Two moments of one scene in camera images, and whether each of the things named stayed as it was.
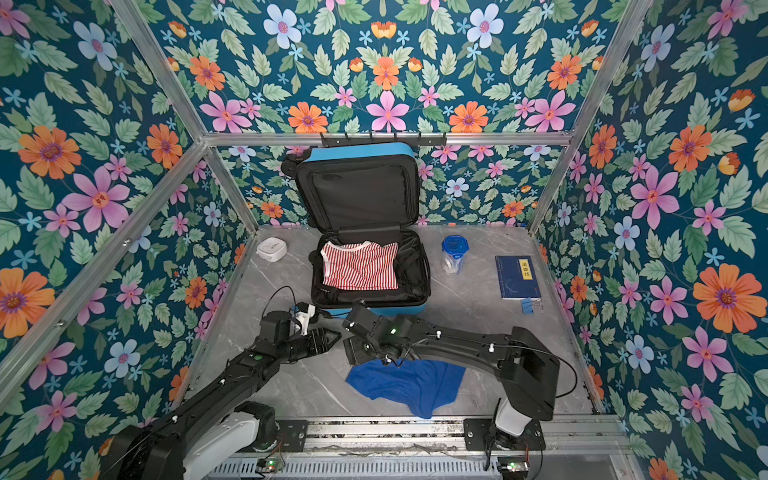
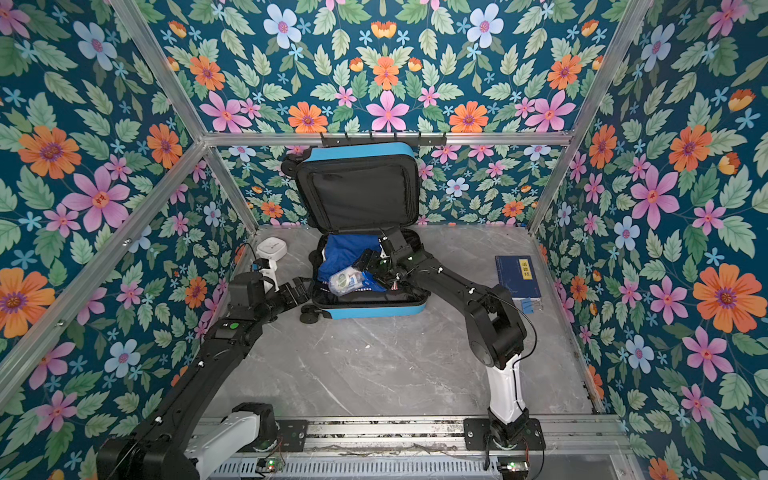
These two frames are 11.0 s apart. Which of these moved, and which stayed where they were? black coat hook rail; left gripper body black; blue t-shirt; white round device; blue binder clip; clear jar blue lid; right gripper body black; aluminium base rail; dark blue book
Moved: blue t-shirt; right gripper body black; clear jar blue lid; left gripper body black
Stayed: black coat hook rail; blue binder clip; dark blue book; aluminium base rail; white round device
